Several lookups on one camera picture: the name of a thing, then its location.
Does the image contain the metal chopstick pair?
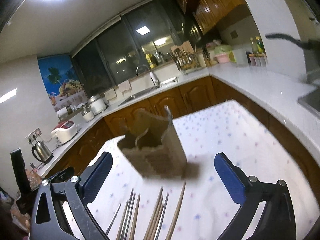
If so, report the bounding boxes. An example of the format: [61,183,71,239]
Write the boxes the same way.
[116,189,135,240]
[123,193,136,240]

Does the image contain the wooden chopstick bundle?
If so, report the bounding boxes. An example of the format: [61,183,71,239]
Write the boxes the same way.
[148,196,163,240]
[143,187,163,240]

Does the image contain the long wooden chopstick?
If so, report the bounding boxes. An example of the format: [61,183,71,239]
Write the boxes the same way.
[129,194,140,240]

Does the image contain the thin metal chopstick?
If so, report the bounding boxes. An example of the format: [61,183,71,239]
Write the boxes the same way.
[154,193,169,240]

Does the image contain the kitchen faucet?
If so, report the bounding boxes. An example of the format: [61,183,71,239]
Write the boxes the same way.
[135,64,161,88]

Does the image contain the dark kitchen window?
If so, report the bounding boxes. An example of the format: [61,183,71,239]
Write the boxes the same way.
[72,0,185,97]

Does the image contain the steel electric kettle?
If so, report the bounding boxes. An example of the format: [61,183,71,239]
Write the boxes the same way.
[31,141,53,164]

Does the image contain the white dotted tablecloth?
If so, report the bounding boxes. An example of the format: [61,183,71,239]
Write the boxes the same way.
[88,101,319,239]

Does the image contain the white red rice cooker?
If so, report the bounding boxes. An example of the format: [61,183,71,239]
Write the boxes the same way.
[51,120,78,145]

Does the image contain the small white jar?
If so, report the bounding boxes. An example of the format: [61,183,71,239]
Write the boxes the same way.
[81,106,95,122]

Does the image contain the fruit beach poster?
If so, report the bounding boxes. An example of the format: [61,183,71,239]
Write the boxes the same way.
[37,54,88,112]

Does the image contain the white pot with lid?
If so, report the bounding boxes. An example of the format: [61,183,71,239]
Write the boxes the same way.
[87,94,107,115]

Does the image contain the gas stove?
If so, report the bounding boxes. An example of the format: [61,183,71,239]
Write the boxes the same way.
[298,80,320,119]

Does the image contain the wooden utensil holder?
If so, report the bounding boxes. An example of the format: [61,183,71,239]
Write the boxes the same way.
[117,105,187,178]

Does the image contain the left hanging dishcloth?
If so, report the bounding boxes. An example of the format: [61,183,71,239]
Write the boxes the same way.
[104,88,117,100]

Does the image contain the hanging dishcloth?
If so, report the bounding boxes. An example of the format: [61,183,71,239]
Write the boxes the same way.
[118,80,132,94]
[104,88,117,100]

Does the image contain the steel sink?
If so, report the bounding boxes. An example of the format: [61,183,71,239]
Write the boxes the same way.
[119,76,178,106]

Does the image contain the right hanging dishcloth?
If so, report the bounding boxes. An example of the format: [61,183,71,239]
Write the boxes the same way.
[118,80,132,94]

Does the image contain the condiment jar rack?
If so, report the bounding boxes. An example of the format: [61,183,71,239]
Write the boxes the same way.
[248,36,267,67]

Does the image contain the yellow green pitcher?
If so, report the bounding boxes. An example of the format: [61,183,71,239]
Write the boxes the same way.
[229,48,249,66]

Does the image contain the pink green basin stack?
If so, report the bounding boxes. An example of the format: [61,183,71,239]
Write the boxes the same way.
[214,44,233,63]

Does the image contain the dish drying rack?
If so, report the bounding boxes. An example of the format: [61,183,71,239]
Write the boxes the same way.
[167,41,202,74]

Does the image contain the knife block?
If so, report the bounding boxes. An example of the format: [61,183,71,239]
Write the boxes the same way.
[202,47,212,67]

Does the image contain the yellow oil bottle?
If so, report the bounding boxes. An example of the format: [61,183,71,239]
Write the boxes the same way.
[145,53,158,69]

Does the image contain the upper wooden cabinets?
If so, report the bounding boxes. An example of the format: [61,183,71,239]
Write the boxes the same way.
[176,0,250,46]

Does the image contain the wall power outlet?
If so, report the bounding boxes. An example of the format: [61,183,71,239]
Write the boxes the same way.
[25,128,42,141]

